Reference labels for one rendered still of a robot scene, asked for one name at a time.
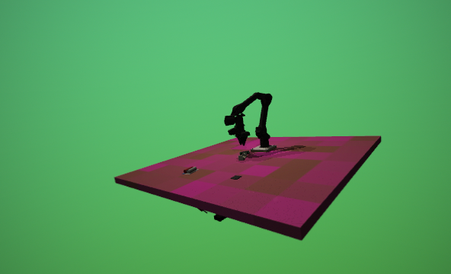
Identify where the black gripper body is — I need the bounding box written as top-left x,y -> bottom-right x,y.
233,123 -> 250,137

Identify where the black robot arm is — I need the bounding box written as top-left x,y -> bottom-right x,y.
224,92 -> 272,148

